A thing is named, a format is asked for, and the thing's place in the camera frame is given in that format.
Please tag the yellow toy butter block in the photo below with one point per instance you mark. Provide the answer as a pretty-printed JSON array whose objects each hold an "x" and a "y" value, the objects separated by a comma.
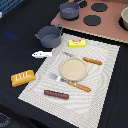
[{"x": 76, "y": 43}]

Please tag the white toy fish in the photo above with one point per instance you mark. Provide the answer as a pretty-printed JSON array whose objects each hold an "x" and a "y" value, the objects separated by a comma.
[{"x": 41, "y": 54}]

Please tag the brown toy sausage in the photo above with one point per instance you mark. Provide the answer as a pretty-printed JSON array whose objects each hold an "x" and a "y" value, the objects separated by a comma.
[{"x": 56, "y": 94}]

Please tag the round wooden plate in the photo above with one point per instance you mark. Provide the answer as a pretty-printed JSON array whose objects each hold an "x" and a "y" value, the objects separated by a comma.
[{"x": 74, "y": 69}]

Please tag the beige woven placemat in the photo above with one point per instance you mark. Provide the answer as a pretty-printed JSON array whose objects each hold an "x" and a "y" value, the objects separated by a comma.
[{"x": 82, "y": 109}]

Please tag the grey pot near mat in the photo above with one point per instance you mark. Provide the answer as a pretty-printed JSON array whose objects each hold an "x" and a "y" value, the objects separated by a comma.
[{"x": 50, "y": 36}]

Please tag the orange toy bread loaf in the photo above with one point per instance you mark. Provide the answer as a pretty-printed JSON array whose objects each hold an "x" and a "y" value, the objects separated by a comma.
[{"x": 22, "y": 78}]

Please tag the grey pot on stove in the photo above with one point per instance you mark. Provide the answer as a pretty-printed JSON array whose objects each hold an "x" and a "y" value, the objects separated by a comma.
[{"x": 70, "y": 10}]

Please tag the beige bowl on stove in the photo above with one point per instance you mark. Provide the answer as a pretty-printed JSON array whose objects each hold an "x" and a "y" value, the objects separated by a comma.
[{"x": 124, "y": 15}]

